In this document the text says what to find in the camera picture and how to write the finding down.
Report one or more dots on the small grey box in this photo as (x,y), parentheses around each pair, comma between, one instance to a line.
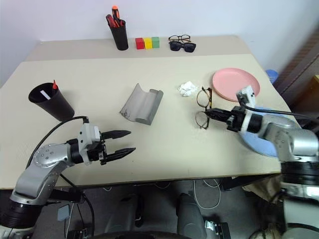
(63,212)

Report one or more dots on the red block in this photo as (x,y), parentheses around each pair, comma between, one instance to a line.
(139,43)

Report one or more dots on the blue plate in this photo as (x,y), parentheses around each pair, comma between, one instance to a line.
(259,147)

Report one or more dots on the blue round container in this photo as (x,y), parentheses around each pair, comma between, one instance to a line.
(271,76)

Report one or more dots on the crumpled white paper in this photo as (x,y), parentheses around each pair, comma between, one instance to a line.
(187,88)

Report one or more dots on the yellow block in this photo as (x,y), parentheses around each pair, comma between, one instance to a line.
(148,43)

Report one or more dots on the red marker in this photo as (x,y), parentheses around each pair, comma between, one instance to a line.
(54,85)

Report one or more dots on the white strip in cup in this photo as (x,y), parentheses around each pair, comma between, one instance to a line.
(45,95)

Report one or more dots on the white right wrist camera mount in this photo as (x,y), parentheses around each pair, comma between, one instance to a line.
(249,93)

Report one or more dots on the tall black tool cup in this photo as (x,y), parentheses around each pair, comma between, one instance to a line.
(120,37)

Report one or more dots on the brown framed glasses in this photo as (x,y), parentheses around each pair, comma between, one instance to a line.
(185,37)

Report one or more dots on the black table frame bar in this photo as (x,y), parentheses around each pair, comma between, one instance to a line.
(239,183)

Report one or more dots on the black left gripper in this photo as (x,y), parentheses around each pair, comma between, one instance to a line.
(96,152)

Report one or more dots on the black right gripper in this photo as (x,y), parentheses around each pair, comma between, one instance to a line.
(236,120)

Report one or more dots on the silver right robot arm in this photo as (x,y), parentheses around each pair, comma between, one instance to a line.
(294,139)

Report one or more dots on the tortoiseshell round glasses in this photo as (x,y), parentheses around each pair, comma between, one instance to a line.
(204,97)

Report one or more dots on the beige cloth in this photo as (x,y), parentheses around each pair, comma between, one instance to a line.
(261,189)

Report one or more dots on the wide black cup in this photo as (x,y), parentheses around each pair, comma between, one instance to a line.
(57,107)

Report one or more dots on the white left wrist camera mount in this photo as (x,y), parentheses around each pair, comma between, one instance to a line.
(87,134)

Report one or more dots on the dark rounded shape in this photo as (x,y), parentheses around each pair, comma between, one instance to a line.
(128,209)
(190,216)

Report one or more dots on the brown wooden cabinet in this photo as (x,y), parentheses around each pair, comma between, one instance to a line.
(299,74)

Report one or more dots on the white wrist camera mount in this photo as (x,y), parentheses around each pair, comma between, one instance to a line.
(87,134)
(249,93)

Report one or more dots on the grey glasses case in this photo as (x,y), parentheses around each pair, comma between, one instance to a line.
(140,104)

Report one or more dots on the pink plate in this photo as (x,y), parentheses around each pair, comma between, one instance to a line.
(231,82)

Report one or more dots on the black sunglasses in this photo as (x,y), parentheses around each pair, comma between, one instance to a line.
(176,46)

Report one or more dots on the green block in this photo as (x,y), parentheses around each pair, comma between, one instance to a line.
(155,42)

